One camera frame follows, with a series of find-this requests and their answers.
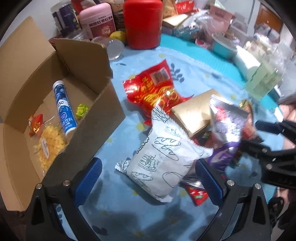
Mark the small red dish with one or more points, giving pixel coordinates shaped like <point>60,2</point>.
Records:
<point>201,42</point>

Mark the blue tube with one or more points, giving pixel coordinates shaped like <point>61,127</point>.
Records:
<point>64,111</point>

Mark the teal mat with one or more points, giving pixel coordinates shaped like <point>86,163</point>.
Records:
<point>203,62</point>

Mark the small red sachet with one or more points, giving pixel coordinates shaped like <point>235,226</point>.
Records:
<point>197,195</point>

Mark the white green drink bottle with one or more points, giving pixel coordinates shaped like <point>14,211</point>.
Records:
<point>263,81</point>

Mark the red canister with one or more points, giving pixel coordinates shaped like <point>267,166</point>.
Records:
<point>142,23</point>

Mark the yellow snack packet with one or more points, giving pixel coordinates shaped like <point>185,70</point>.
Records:
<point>52,143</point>

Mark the clear plastic jar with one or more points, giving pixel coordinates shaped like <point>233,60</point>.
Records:
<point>78,34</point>

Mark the small red candy packet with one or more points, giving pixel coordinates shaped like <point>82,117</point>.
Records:
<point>35,124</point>

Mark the dark jar with white lid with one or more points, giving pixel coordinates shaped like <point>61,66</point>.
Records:
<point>64,16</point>

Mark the red plastic packet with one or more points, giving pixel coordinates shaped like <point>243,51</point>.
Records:
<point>186,7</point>

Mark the silver striped snack packet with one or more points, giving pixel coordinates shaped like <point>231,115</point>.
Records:
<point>192,182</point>

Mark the pink canister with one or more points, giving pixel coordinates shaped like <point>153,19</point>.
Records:
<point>99,20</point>

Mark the teal steel bowl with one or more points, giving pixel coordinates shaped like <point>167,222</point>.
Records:
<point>223,48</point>

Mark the green candy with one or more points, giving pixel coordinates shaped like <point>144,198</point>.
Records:
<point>82,110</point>

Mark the yellow lemon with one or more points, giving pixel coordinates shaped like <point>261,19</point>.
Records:
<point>118,36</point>

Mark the white bread packet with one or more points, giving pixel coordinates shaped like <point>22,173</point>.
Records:
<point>157,162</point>

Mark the red egg snack packet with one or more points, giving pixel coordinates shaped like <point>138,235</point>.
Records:
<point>152,90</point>

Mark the blue floral cloth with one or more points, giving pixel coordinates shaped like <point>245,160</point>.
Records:
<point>129,215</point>

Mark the orange snack bag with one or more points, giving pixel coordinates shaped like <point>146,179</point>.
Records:
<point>170,8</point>

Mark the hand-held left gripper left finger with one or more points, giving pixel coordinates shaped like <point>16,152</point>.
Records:
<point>89,179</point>

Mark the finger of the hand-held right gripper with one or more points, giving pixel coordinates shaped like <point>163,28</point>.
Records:
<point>259,148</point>
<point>272,127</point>

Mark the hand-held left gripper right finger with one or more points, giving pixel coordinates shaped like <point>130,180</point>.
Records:
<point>208,180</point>

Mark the silver purple snack packet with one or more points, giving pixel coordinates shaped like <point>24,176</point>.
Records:
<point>227,120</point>

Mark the clear overturned glass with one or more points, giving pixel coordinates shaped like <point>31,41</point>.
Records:
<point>114,49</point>

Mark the brown cardboard box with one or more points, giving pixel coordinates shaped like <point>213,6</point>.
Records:
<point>87,129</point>

